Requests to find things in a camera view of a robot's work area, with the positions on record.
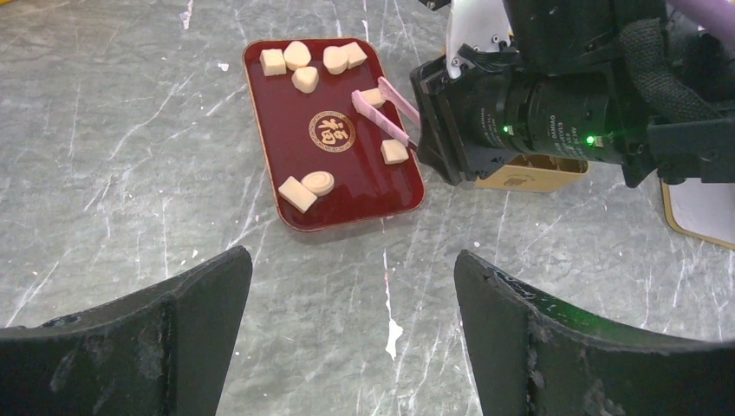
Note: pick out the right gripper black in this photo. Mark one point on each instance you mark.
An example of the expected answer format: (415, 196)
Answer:
(466, 131)

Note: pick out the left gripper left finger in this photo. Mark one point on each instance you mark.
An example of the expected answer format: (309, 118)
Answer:
(161, 350)

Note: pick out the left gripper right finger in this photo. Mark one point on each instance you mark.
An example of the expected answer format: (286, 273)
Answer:
(535, 354)

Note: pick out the pink metal tweezers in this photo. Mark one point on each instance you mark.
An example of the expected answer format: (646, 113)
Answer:
(389, 118)

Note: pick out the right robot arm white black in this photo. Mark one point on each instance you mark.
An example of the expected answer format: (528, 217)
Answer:
(644, 85)

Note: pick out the gold chocolate box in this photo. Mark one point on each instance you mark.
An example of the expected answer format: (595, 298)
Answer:
(535, 173)

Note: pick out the square white chocolate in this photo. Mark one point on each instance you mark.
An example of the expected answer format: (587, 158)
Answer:
(393, 152)

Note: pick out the rectangular chocolate near logo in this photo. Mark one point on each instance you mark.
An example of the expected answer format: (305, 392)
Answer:
(373, 97)

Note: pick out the round swirl white chocolate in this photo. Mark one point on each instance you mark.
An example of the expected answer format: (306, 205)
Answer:
(319, 183)

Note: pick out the rectangular white chocolate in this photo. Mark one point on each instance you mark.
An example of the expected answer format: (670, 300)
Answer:
(297, 194)

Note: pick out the red rectangular tray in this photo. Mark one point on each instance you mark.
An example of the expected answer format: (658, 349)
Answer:
(321, 131)

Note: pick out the silver box lid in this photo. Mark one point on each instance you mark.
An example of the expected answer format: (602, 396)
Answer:
(701, 210)

